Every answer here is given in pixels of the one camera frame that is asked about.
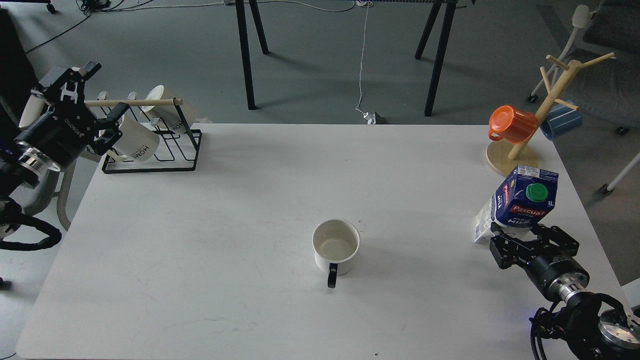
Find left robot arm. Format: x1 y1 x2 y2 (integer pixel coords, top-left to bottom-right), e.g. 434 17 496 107
1 62 130 252

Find white power strip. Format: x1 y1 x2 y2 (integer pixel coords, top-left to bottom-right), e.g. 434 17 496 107
363 111 387 125

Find orange plastic cup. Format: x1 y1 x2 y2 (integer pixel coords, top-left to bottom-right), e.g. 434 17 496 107
487 105 538 144

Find black table legs left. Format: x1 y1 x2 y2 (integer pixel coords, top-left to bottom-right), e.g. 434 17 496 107
234 0 270 111

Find cream mug rear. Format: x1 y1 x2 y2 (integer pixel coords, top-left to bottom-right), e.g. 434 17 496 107
141 85 199 134

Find blue Pascual milk carton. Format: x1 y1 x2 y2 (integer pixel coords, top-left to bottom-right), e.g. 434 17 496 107
474 164 559 244

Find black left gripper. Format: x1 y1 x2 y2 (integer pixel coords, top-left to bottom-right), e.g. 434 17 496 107
14 62 130 173

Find grey office chair left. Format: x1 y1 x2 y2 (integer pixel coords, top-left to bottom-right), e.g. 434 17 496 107
1 130 74 229

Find white mug black handle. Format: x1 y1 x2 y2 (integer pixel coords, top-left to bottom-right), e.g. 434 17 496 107
311 218 361 289

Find cream HOME mug front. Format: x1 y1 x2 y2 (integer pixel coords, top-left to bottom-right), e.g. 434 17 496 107
107 114 160 162

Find white power cable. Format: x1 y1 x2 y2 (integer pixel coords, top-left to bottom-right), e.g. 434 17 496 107
354 0 374 117

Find black wire mug rack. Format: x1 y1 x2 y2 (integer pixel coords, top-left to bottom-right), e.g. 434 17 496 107
102 91 202 174

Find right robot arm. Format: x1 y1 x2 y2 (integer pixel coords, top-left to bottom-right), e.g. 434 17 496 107
489 222 640 360

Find black table legs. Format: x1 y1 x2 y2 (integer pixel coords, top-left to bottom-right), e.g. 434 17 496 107
234 0 270 111
414 0 458 117

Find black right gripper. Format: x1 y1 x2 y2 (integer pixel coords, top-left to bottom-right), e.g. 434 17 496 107
489 222 590 302

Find white chair right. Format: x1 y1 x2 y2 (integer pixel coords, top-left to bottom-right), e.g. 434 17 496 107
527 4 640 196

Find wooden mug tree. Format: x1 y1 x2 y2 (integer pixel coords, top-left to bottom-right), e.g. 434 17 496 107
486 52 616 176

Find black table legs right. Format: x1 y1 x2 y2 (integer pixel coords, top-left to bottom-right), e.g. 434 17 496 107
414 0 458 117

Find blue striped cup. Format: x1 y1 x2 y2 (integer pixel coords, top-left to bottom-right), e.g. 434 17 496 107
539 104 584 141

